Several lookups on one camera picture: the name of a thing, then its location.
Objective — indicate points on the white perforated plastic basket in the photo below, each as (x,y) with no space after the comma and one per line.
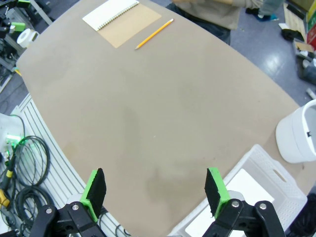
(271,160)

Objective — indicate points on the white device with green light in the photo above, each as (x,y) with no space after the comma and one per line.
(7,128)

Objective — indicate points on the white paper sheet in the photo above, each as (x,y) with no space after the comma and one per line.
(247,187)

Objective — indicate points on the aluminium frame bar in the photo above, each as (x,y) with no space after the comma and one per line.
(42,11)

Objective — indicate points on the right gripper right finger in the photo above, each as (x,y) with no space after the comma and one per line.
(217,192)

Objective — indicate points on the yellow pencil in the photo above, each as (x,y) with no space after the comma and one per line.
(154,34)

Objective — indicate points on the white round trash bin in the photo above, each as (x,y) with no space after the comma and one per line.
(296,138)

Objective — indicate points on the red bag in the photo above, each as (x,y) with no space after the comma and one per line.
(312,37)

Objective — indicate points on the yellow and green bag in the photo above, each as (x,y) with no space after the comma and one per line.
(312,10)

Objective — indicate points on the white tape roll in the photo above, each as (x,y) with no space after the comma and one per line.
(33,37)

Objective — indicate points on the spiral notebook with brown cover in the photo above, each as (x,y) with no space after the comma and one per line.
(128,27)

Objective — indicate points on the green plastic block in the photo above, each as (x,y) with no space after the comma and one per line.
(17,26)
(24,3)

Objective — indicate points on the person in beige sweater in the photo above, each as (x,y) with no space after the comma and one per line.
(217,14)

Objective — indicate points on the white ribbed metal platform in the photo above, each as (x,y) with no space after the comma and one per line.
(63,172)

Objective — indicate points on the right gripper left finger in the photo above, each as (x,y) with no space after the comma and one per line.
(95,190)

